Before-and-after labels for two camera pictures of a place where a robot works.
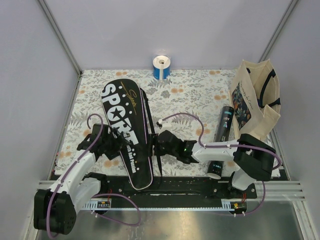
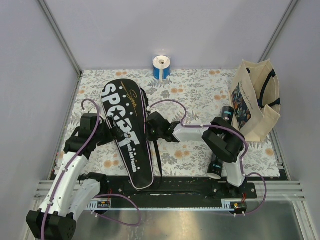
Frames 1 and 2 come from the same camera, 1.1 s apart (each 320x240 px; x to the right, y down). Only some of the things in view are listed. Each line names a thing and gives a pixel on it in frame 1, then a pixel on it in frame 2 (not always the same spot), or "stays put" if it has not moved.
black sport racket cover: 123,102 stays put
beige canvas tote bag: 255,98 stays put
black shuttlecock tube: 223,134 stays put
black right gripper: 153,141 → 148,135
